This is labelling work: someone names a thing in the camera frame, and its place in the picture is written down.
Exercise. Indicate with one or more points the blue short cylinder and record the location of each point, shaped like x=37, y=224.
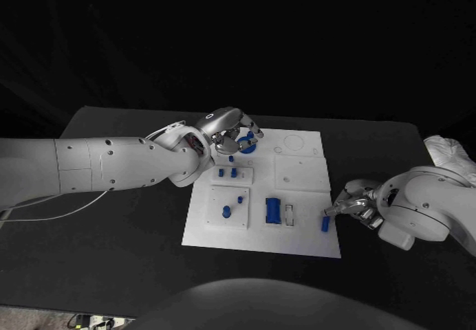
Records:
x=225, y=211

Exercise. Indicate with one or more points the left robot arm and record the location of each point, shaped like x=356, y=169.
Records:
x=111, y=165

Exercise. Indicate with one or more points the blue long cylinder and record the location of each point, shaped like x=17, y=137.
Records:
x=324, y=224

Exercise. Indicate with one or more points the white power strip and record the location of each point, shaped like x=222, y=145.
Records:
x=93, y=319

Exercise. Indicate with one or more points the blue rectangular block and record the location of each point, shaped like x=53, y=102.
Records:
x=272, y=210

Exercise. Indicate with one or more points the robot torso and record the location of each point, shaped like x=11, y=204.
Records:
x=259, y=304

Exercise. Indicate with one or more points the blue gear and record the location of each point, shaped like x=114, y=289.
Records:
x=248, y=150

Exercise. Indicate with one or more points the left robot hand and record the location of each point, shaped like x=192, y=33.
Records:
x=222, y=121

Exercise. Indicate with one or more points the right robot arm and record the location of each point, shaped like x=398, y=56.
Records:
x=427, y=206

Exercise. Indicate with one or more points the white task board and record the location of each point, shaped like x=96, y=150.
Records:
x=297, y=239

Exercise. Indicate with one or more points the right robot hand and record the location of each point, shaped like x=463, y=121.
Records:
x=353, y=203

